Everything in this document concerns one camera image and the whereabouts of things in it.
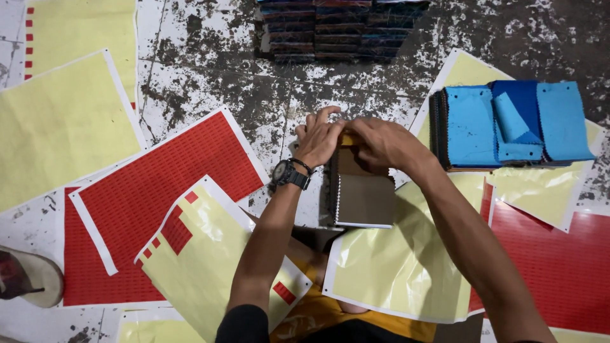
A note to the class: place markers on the person's left hand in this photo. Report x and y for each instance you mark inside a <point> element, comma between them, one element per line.
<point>317,140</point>

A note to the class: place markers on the person's right hand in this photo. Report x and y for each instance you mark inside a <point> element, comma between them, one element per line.
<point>388,145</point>

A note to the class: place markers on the person's right fingers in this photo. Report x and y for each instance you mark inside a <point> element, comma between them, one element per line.
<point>358,136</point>

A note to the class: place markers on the brown fabric swatch stack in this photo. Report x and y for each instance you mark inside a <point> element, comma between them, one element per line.
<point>364,197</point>

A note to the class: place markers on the black wristwatch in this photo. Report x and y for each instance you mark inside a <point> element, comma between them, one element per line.
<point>287,174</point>

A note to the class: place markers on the rows of dark swatch stacks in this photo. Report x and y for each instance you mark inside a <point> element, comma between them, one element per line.
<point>340,28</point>

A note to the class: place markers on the light blue swatch stack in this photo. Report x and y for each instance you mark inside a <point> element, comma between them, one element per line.
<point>469,126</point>
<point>564,121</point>

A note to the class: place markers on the blank yellow backing sheet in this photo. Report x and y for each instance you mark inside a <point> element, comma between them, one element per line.
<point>543,190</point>
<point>57,128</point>
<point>405,257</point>
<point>157,331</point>

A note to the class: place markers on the person's leg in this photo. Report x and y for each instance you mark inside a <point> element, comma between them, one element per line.
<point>309,259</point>

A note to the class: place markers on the dark blue folded swatch stack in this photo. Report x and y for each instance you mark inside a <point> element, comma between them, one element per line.
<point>517,119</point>

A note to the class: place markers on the yellow sheet with red stickers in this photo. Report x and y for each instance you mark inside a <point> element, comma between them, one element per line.
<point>209,257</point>
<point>81,33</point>

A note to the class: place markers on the red sticker sheet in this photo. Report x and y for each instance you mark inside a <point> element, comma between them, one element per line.
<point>162,176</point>
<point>557,271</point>
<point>95,286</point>

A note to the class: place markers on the person's black shirt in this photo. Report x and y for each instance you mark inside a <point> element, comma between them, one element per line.
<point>243,326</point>

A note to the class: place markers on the beige sandal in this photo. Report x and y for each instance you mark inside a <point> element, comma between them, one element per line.
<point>33,278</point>

